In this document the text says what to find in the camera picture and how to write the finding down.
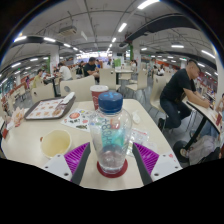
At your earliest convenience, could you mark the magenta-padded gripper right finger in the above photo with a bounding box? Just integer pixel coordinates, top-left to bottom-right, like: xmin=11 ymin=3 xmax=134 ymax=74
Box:
xmin=131 ymin=142 xmax=183 ymax=186

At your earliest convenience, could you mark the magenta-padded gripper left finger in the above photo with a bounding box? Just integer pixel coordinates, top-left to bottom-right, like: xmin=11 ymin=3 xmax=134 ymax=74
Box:
xmin=42 ymin=141 xmax=92 ymax=186

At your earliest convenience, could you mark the clear blue-capped water bottle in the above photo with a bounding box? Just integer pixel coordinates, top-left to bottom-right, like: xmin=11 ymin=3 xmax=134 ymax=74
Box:
xmin=89 ymin=91 xmax=133 ymax=175

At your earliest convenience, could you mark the cream plastic cup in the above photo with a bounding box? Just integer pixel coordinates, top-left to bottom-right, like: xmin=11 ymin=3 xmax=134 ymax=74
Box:
xmin=39 ymin=128 xmax=73 ymax=159

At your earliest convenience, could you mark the printed sticker sheet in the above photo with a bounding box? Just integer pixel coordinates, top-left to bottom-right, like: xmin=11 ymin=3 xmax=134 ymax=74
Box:
xmin=60 ymin=108 xmax=96 ymax=132

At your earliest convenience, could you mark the flat round red coaster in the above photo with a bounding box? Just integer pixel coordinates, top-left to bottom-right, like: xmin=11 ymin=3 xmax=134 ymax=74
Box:
xmin=96 ymin=158 xmax=129 ymax=179

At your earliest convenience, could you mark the small white plastic packet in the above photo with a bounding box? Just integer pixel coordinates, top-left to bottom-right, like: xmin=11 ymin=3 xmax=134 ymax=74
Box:
xmin=131 ymin=110 xmax=142 ymax=125

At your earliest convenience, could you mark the brown food tray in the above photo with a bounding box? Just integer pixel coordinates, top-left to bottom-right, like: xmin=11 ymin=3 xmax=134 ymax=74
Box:
xmin=23 ymin=95 xmax=77 ymax=121

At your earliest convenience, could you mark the neighbouring beige table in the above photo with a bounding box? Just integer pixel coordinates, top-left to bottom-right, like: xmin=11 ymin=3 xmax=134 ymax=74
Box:
xmin=173 ymin=96 xmax=223 ymax=164

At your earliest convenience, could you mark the white crumpled napkin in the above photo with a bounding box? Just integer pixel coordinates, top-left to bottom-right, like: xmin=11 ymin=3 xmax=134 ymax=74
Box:
xmin=60 ymin=91 xmax=76 ymax=105

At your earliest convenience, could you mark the beige chair with hole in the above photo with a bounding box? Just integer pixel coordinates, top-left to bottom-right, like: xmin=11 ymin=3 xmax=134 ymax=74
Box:
xmin=59 ymin=75 xmax=96 ymax=103
xmin=30 ymin=83 xmax=56 ymax=104

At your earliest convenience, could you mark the red paper cup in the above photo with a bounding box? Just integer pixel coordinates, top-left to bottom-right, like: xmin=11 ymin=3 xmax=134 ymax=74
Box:
xmin=89 ymin=84 xmax=110 ymax=111

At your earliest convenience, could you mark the person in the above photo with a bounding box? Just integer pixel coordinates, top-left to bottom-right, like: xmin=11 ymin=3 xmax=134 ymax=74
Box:
xmin=157 ymin=59 xmax=212 ymax=133
xmin=31 ymin=68 xmax=45 ymax=89
xmin=82 ymin=56 xmax=101 ymax=78
xmin=57 ymin=61 xmax=74 ymax=82

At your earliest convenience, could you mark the beige chairs group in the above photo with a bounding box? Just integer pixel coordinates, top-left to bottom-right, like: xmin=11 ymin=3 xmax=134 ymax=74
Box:
xmin=99 ymin=66 xmax=168 ymax=114

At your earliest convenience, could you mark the ceiling lights group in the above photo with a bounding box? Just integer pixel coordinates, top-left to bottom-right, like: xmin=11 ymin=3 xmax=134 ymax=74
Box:
xmin=1 ymin=0 xmax=218 ymax=84

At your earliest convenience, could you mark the ceiling air conditioner unit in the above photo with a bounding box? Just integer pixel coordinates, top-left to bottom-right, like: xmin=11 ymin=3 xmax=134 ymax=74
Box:
xmin=58 ymin=25 xmax=78 ymax=37

